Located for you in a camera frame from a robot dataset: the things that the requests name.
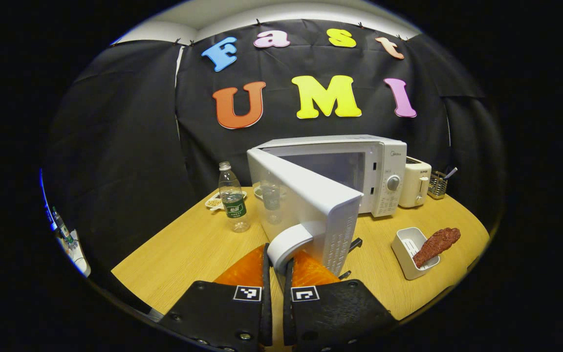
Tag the white microwave oven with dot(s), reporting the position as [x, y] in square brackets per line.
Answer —
[389, 161]

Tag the white side table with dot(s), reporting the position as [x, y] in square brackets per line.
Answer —
[80, 261]

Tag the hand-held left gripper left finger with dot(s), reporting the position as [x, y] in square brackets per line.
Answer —
[267, 318]

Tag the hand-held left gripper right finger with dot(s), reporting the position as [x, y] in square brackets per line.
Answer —
[288, 318]

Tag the white plastic tray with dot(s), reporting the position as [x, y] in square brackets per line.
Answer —
[403, 249]

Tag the white divided snack plate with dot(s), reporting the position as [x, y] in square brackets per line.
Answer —
[212, 201]

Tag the clear plastic water bottle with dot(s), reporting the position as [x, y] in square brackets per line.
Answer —
[234, 205]

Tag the white toaster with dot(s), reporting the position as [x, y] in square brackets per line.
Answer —
[413, 186]

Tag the small green label bottle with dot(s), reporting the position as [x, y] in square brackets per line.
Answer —
[62, 230]

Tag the black backdrop cloth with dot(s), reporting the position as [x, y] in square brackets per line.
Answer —
[140, 146]

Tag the brown meat piece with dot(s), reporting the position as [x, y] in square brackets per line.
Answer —
[435, 242]

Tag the metal spoon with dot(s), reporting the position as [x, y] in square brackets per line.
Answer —
[450, 172]

